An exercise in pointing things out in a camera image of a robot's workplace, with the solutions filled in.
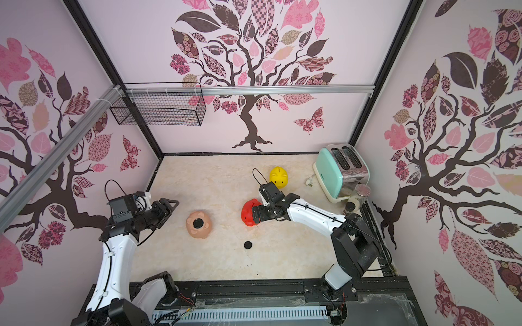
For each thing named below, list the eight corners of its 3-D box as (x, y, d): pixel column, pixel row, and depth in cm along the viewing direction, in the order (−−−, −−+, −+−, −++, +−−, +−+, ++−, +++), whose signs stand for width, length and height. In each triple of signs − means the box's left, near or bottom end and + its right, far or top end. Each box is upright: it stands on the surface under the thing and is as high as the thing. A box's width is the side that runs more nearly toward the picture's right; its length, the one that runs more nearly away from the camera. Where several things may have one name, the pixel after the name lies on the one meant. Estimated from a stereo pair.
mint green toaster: (320, 203, 100) (329, 181, 86) (313, 166, 116) (319, 143, 102) (362, 203, 100) (377, 181, 86) (348, 166, 116) (360, 143, 102)
